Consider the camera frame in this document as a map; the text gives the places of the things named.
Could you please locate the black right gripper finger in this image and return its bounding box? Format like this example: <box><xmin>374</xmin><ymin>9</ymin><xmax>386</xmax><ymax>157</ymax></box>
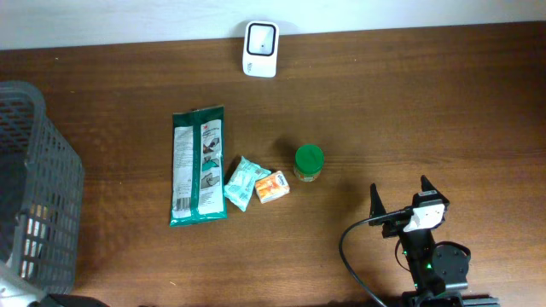
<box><xmin>369</xmin><ymin>183</ymin><xmax>386</xmax><ymax>225</ymax></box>
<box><xmin>421</xmin><ymin>175</ymin><xmax>450</xmax><ymax>205</ymax></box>

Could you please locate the green lid jar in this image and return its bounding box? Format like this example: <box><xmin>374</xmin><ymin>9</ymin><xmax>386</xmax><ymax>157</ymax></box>
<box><xmin>293</xmin><ymin>144</ymin><xmax>324</xmax><ymax>182</ymax></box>

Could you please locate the orange tissue pack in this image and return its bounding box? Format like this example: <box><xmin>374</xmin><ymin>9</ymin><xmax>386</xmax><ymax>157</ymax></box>
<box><xmin>255</xmin><ymin>171</ymin><xmax>290</xmax><ymax>204</ymax></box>

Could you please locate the teal tissue pack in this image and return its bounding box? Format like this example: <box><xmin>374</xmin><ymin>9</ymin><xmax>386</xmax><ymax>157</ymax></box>
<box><xmin>224</xmin><ymin>157</ymin><xmax>271</xmax><ymax>211</ymax></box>

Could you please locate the green wipes package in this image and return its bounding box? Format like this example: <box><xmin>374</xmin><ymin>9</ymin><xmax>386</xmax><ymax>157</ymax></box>
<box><xmin>170</xmin><ymin>106</ymin><xmax>227</xmax><ymax>227</ymax></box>

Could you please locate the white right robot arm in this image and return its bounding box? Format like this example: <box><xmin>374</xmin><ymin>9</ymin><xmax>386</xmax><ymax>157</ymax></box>
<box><xmin>369</xmin><ymin>176</ymin><xmax>500</xmax><ymax>307</ymax></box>

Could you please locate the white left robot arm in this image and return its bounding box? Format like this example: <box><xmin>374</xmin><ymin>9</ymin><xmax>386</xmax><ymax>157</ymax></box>
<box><xmin>1</xmin><ymin>263</ymin><xmax>108</xmax><ymax>307</ymax></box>

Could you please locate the white barcode scanner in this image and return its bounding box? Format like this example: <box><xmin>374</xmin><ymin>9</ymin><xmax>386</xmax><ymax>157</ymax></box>
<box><xmin>242</xmin><ymin>20</ymin><xmax>280</xmax><ymax>78</ymax></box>

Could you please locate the grey plastic basket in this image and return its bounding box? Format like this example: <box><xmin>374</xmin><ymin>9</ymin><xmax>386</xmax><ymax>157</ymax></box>
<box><xmin>1</xmin><ymin>81</ymin><xmax>84</xmax><ymax>294</ymax></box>

